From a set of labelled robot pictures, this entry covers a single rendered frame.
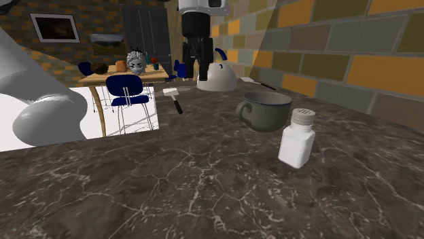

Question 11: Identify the blue chair with metal legs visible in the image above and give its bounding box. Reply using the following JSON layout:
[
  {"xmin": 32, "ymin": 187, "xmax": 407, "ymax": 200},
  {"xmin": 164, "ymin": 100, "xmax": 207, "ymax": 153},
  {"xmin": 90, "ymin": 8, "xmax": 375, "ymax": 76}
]
[
  {"xmin": 77, "ymin": 61, "xmax": 96, "ymax": 77},
  {"xmin": 105, "ymin": 73, "xmax": 155, "ymax": 136},
  {"xmin": 169, "ymin": 59, "xmax": 189, "ymax": 81}
]

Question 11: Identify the frameless landscape wall picture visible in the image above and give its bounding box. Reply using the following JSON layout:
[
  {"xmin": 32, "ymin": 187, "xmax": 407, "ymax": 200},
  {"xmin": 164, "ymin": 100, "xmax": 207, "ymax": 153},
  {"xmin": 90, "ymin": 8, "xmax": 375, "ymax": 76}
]
[{"xmin": 88, "ymin": 33, "xmax": 128, "ymax": 58}]

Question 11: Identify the white kettle with blue handle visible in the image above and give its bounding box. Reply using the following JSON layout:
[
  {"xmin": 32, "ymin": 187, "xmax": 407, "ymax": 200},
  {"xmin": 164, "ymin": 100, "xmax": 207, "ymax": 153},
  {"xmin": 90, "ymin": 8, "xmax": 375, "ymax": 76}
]
[{"xmin": 196, "ymin": 47, "xmax": 239, "ymax": 92}]

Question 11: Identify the dark tall cabinet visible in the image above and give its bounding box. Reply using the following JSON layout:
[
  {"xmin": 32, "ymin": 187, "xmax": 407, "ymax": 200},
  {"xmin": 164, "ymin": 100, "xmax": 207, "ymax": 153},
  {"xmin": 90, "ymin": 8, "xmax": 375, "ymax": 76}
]
[{"xmin": 120, "ymin": 5, "xmax": 174, "ymax": 76}]

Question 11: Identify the white-bladed knife with black handle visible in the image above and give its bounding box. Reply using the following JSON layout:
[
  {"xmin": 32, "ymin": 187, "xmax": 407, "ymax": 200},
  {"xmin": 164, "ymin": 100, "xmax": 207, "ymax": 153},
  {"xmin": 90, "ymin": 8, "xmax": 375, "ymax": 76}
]
[{"xmin": 239, "ymin": 76, "xmax": 278, "ymax": 92}]

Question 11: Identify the white-framed dark wall picture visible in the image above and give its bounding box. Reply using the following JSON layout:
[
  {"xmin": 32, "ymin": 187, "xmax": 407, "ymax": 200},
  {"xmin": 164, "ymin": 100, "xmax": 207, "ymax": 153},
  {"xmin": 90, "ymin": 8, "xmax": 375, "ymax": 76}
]
[{"xmin": 29, "ymin": 12, "xmax": 82, "ymax": 44}]

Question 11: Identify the white salt shaker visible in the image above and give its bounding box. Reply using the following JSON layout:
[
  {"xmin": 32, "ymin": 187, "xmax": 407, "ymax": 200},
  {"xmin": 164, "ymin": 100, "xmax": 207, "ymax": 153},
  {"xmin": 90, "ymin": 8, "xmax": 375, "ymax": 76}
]
[{"xmin": 277, "ymin": 107, "xmax": 317, "ymax": 170}]

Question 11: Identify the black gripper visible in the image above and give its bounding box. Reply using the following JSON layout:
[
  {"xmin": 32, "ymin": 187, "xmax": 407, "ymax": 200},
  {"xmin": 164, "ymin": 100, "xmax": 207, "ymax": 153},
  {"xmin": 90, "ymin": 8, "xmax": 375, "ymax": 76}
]
[{"xmin": 181, "ymin": 12, "xmax": 215, "ymax": 82}]

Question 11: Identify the white-headed spatula with black handle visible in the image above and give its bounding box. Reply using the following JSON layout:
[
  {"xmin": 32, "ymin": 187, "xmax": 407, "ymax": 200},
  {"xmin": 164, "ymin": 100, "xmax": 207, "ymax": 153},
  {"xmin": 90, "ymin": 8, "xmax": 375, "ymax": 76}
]
[{"xmin": 154, "ymin": 87, "xmax": 184, "ymax": 115}]

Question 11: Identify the grey-green mug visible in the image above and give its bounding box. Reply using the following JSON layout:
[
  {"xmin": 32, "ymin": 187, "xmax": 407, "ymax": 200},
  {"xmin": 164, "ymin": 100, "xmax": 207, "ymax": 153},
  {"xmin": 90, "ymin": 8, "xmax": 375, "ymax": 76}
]
[{"xmin": 235, "ymin": 90, "xmax": 294, "ymax": 134}]

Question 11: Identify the wooden dining table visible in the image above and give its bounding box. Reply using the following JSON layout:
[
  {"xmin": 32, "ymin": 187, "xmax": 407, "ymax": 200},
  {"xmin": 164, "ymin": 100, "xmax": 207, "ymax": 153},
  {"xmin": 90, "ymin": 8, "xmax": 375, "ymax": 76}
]
[{"xmin": 78, "ymin": 47, "xmax": 171, "ymax": 139}]

